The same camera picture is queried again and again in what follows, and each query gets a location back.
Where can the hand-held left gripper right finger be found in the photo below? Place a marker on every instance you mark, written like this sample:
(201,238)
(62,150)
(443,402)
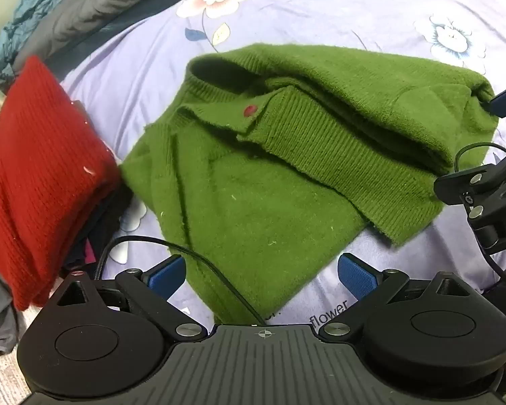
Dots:
(356,279)

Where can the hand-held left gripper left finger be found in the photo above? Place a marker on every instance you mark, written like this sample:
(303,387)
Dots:
(167,279)

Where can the green knit sweater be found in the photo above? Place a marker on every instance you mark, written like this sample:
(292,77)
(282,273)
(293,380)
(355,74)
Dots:
(253,177)

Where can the pile of dark clothes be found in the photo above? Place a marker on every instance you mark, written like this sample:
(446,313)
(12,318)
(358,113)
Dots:
(99,236)

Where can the red knit sweater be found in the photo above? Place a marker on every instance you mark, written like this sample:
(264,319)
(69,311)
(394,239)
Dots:
(38,177)

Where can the grey cloth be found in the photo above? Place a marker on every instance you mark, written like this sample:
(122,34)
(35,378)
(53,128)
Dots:
(0,316)

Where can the purple floral bed sheet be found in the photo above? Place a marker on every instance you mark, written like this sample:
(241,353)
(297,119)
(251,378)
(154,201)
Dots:
(320,12)

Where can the grey blanket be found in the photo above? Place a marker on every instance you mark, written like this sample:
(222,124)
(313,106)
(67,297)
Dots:
(88,4)

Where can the teal bed cover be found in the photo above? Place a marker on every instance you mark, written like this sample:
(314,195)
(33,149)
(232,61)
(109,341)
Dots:
(33,12)

